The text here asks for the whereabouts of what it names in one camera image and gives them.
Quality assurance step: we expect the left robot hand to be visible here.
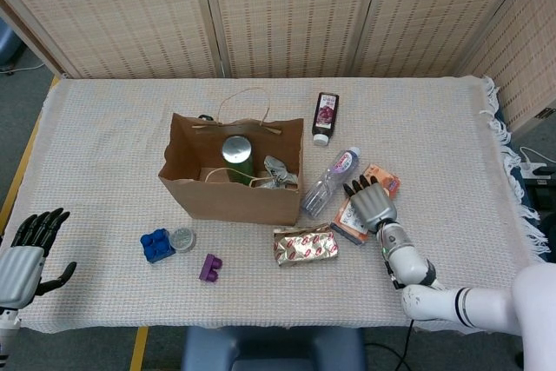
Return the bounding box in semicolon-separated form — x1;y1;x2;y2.
0;207;77;309

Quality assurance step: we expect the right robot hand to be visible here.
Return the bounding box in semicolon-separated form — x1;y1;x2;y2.
342;174;399;233

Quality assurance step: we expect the orange biscuit box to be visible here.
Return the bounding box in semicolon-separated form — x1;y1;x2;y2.
329;163;403;245

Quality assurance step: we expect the clear plastic water bottle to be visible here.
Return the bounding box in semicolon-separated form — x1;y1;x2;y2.
301;146;361;219

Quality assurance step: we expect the gold foil snack packet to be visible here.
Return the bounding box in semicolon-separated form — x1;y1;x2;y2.
272;222;339;268

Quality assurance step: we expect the light blue snack pouch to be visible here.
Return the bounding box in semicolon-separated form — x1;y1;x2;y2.
254;155;300;190

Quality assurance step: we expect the green Pringles can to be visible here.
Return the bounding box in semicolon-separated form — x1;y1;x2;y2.
221;135;255;183

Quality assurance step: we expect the brown paper shopping bag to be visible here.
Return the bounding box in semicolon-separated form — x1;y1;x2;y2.
156;87;305;228

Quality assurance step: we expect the dark juice bottle white cap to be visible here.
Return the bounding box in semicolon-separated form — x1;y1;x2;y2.
311;91;341;147

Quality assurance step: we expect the blue toy building brick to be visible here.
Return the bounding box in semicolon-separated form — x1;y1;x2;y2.
140;228;177;264

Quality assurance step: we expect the white woven tablecloth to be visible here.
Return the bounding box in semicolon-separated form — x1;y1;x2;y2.
2;75;556;335

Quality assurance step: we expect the white power strip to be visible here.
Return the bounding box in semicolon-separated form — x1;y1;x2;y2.
520;161;549;180

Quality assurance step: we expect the black equipment box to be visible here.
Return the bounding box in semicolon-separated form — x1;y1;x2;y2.
523;175;556;220

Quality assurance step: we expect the purple toy building brick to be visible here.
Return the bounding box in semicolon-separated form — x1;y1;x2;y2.
198;253;224;282

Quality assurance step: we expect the blue padded seat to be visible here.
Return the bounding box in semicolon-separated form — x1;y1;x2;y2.
181;326;367;371

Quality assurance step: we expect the bamboo folding screen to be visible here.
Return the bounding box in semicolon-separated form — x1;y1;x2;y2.
0;0;556;133

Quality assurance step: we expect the blue chair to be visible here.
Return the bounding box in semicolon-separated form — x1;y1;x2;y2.
0;18;23;66

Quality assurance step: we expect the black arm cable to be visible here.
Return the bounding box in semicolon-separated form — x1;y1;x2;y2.
363;318;418;371

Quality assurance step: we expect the white floor cable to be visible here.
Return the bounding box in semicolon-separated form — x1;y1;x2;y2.
0;60;47;75

